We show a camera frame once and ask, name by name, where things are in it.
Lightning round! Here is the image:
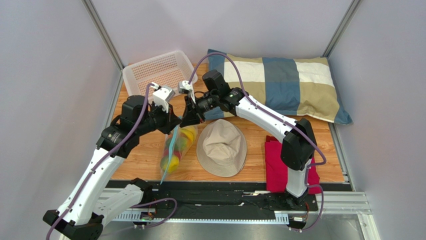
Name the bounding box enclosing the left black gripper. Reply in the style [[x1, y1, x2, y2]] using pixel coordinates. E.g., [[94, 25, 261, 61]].
[[136, 101, 182, 137]]

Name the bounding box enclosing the clear zip top bag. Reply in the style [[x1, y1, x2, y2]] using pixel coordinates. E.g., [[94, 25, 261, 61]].
[[159, 125, 198, 184]]

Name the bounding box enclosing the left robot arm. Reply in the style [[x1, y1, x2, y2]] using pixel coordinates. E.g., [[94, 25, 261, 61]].
[[43, 90, 181, 240]]

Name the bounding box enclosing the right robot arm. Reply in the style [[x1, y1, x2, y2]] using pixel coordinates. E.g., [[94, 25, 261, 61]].
[[177, 70, 317, 206]]

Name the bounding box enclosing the yellow fake fruit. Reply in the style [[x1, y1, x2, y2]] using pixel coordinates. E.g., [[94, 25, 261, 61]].
[[160, 154, 180, 174]]

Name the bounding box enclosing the beige bucket hat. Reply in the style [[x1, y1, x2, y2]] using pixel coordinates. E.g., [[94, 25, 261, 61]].
[[196, 119, 248, 178]]

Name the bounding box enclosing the white plastic basket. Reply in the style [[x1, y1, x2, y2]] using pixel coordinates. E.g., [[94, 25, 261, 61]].
[[122, 50, 194, 96]]

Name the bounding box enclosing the red folded cloth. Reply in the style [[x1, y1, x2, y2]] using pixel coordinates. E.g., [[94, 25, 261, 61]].
[[264, 134, 321, 195]]

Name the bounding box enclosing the plaid pillow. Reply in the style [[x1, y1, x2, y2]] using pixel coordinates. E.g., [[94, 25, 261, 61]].
[[208, 49, 353, 125]]

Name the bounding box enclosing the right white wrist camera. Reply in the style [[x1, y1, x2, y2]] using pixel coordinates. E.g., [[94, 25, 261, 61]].
[[177, 80, 194, 97]]

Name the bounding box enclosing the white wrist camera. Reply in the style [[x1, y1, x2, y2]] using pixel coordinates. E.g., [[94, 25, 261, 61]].
[[177, 80, 194, 97], [152, 82, 176, 113]]

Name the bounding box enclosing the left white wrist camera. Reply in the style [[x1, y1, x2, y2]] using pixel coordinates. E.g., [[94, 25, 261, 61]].
[[152, 82, 176, 113]]

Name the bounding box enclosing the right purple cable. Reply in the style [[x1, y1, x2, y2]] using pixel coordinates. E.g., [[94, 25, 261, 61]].
[[187, 52, 328, 232]]

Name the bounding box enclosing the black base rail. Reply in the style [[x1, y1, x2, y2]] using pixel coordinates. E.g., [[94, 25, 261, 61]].
[[106, 179, 319, 222]]

